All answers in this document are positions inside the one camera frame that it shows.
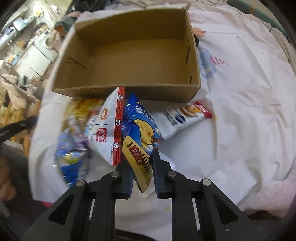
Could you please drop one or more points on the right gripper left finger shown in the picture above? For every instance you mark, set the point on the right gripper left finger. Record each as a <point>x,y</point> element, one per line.
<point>124,185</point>

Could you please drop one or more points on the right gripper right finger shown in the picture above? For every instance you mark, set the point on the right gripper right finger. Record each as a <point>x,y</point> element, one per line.
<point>163,187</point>

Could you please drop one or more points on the white red snack bag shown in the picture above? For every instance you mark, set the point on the white red snack bag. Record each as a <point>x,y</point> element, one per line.
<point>103,130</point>

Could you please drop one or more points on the blue yellow snack packet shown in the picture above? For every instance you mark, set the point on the blue yellow snack packet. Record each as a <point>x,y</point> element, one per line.
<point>138,131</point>

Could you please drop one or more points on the white biscuit packet red end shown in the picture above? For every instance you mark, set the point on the white biscuit packet red end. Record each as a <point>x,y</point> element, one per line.
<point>172,121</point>

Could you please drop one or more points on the blue white snack bag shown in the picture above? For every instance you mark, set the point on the blue white snack bag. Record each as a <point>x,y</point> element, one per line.
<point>72,153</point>

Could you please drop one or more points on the yellow snack bag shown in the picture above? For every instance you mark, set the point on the yellow snack bag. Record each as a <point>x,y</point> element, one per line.
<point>82,110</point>

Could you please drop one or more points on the person's left hand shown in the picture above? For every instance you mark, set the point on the person's left hand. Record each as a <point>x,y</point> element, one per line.
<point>7,189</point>

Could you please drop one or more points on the brown cardboard box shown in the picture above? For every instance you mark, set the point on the brown cardboard box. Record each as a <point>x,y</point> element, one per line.
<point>150,52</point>

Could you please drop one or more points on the white bed sheet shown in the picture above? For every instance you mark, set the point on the white bed sheet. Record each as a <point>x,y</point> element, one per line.
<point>247,149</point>

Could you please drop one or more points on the white kitchen cabinet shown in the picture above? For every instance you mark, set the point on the white kitchen cabinet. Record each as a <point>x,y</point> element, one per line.
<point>33,63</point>

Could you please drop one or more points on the white washing machine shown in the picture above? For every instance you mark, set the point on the white washing machine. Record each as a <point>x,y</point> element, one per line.
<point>44,44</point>

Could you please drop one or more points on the green rolled mat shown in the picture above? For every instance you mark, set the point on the green rolled mat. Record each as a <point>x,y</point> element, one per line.
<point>249,9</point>

